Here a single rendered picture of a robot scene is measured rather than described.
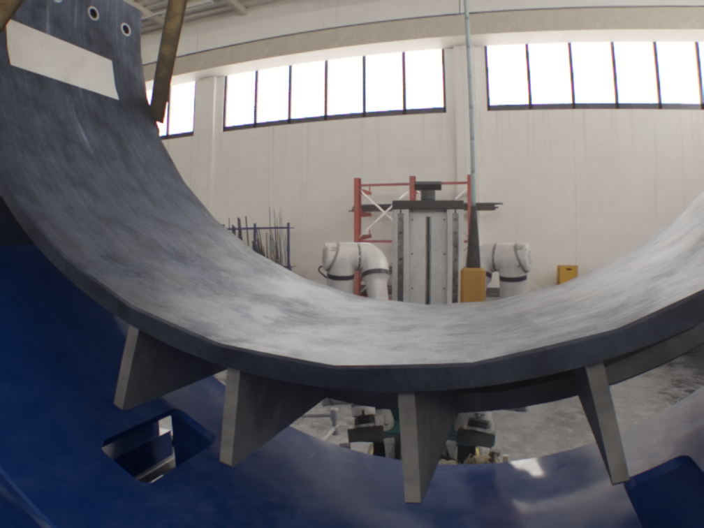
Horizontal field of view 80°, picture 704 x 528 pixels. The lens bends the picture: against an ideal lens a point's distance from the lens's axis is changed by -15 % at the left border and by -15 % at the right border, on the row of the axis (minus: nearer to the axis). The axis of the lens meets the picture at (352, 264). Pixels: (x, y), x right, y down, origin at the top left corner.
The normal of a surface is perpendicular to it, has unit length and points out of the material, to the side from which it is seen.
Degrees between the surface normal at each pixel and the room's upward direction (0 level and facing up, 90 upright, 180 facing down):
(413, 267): 90
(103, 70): 75
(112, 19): 84
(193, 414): 28
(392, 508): 1
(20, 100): 65
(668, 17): 90
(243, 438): 99
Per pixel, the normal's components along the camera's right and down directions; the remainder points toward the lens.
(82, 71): 0.92, -0.25
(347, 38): -0.30, 0.04
